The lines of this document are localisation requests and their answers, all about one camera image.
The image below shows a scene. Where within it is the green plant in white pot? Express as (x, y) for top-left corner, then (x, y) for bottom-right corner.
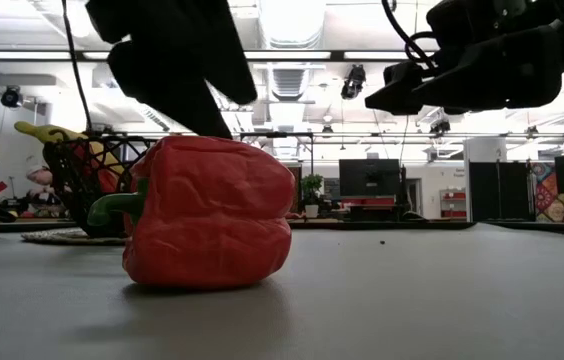
(300, 173), (324, 219)

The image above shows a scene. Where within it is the red shelf unit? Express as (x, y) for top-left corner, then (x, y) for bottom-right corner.
(439, 188), (467, 220)

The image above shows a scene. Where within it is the multicoloured patterned tapestry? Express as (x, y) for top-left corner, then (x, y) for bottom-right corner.
(531, 160), (564, 224)

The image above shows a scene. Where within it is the person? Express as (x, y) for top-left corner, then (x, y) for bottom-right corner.
(24, 162), (71, 219)

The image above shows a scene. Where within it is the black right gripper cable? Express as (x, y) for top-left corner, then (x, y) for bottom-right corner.
(380, 0), (438, 71)

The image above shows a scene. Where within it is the orange patterned tapestry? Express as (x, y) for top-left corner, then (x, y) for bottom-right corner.
(291, 167), (303, 211)

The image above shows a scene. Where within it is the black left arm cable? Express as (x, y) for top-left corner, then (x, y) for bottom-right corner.
(61, 0), (93, 132)

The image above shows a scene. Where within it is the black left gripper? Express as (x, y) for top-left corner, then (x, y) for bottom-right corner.
(85, 0), (258, 137)

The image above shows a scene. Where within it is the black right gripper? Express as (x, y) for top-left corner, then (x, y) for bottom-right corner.
(364, 0), (564, 116)

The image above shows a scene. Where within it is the silver ventilation duct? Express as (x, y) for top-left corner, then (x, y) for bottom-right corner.
(256, 0), (327, 101)

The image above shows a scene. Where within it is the long red chili pepper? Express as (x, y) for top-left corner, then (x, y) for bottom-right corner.
(74, 144), (119, 195)

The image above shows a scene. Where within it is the round woven placemat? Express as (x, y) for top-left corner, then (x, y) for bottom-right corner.
(20, 227), (128, 246)

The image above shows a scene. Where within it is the black metal table frame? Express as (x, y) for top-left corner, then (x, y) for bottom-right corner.
(0, 218), (564, 235)

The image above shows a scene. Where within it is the black partition panel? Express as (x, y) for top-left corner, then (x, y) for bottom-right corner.
(468, 160), (531, 222)

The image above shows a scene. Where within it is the dark wire basket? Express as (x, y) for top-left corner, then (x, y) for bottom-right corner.
(42, 132), (158, 239)

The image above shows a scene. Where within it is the red bell pepper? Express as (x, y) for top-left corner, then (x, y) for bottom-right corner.
(86, 134), (297, 290)

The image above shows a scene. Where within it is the yellow banana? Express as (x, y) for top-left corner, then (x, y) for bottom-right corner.
(14, 120), (126, 176)

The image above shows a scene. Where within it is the black overhead frame bar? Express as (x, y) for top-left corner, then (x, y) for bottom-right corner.
(0, 49), (436, 63)

